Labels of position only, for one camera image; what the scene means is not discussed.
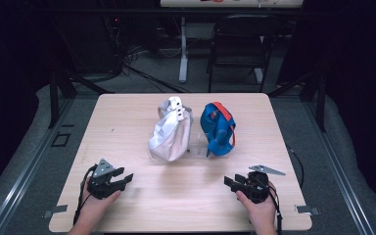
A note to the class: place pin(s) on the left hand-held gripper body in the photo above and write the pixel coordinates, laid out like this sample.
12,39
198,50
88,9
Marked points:
102,186

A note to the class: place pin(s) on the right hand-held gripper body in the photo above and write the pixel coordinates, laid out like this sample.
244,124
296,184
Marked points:
256,187

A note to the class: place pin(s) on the blue and orange cap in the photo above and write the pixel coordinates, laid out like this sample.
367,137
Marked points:
218,130

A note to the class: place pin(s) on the white cap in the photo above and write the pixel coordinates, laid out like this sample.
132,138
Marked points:
171,137

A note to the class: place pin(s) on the person's left hand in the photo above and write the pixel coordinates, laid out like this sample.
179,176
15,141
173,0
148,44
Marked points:
94,209

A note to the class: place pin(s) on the person's right hand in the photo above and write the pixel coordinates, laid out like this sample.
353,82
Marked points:
261,213

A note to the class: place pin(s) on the white desk leg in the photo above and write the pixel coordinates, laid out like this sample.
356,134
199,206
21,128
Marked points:
183,65

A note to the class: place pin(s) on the black folding chair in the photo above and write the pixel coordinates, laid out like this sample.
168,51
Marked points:
241,49

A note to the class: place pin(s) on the metal table bracket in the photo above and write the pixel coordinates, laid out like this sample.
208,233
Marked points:
55,211
306,209

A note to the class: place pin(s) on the aluminium frame rail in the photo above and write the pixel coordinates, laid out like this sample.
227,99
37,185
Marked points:
339,176
26,176

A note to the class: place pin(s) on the black frame post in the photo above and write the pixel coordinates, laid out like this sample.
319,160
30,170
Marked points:
321,104
54,98

